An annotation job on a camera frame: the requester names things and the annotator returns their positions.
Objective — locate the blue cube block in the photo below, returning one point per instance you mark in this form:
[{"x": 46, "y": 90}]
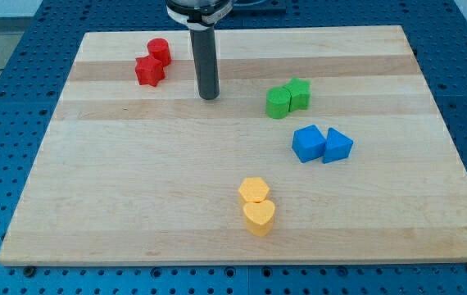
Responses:
[{"x": 308, "y": 143}]

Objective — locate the red star block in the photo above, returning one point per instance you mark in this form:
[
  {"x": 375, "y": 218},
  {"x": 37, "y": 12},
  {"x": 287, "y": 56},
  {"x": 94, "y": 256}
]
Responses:
[{"x": 149, "y": 70}]

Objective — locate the yellow hexagon block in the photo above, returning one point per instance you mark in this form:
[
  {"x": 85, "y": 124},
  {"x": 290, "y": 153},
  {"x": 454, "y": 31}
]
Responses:
[{"x": 253, "y": 189}]

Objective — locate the yellow heart block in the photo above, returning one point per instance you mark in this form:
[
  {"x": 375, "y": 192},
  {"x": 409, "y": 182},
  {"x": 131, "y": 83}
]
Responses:
[{"x": 259, "y": 217}]

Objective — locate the blue triangle block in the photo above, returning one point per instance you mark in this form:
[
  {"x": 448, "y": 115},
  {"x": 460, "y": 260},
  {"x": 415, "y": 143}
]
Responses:
[{"x": 338, "y": 146}]

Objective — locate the green cylinder block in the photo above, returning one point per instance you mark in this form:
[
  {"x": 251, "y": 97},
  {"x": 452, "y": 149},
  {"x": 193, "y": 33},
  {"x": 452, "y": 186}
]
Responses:
[{"x": 277, "y": 103}]

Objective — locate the robot arm flange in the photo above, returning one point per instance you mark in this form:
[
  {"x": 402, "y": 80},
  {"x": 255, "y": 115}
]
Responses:
[{"x": 198, "y": 15}]

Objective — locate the red cylinder block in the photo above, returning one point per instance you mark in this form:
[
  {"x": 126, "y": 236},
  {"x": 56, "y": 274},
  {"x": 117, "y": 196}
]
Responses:
[{"x": 159, "y": 48}]

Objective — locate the green star block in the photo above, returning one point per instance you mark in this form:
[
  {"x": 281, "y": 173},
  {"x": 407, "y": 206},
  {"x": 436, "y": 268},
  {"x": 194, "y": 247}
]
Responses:
[{"x": 300, "y": 93}]

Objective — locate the wooden board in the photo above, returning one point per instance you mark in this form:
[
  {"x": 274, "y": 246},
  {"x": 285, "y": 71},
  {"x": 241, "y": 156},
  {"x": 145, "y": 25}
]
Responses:
[{"x": 131, "y": 175}]

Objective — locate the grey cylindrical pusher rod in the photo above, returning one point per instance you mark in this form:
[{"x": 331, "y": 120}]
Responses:
[{"x": 205, "y": 63}]

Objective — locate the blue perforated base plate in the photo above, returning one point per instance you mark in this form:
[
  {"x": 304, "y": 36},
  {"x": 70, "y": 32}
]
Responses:
[{"x": 33, "y": 78}]

